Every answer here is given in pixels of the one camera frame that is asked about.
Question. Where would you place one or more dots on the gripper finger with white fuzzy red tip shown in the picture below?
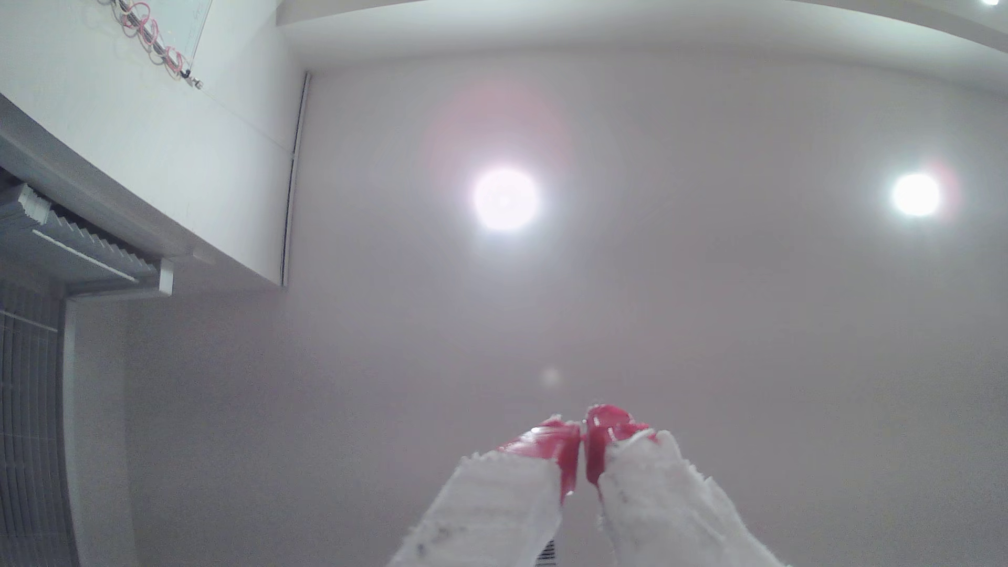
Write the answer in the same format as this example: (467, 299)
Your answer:
(669, 504)
(496, 504)

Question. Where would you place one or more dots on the white window blind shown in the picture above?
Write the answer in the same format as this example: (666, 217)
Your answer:
(71, 248)

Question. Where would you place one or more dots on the glass framed wall panel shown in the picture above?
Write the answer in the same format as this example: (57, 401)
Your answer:
(185, 20)

